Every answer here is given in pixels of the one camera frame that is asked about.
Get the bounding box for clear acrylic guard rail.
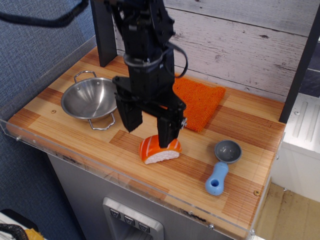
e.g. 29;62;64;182
0;48;285;240

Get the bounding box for blue grey toy scoop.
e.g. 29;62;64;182
205;139;243;196

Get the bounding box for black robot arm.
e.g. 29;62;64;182
104;0;186;148

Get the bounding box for black corrugated cable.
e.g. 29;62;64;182
0;0;90;28

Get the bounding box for silver metal bowl with handles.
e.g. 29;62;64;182
60;70;117;131

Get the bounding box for white ribbed side unit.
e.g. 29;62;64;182
270;93;320;202

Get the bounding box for orange knitted cloth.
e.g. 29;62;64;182
173;77;226;132

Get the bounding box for dark right upright post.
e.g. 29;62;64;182
279;6;320;124

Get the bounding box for orange salmon sushi toy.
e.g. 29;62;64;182
138;135;182;165

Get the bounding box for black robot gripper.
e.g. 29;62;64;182
112;57;186;148

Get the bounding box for silver dispenser button panel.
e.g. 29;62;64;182
102;197;165;240

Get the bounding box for grey toy fridge cabinet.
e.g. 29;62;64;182
46;153;235;240

